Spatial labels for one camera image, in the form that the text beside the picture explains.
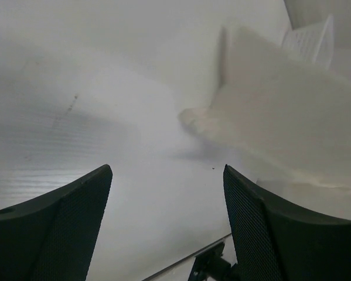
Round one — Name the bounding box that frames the white t-shirt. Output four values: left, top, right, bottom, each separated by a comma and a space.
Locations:
179, 27, 351, 187

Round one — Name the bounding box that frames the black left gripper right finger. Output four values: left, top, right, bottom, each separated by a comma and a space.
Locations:
223, 165, 351, 280

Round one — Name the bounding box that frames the white plastic basket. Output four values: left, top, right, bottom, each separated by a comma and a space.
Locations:
282, 14, 335, 69

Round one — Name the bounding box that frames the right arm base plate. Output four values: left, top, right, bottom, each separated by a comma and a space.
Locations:
188, 242, 240, 281

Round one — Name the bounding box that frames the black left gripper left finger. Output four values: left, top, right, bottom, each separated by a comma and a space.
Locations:
0, 165, 113, 280

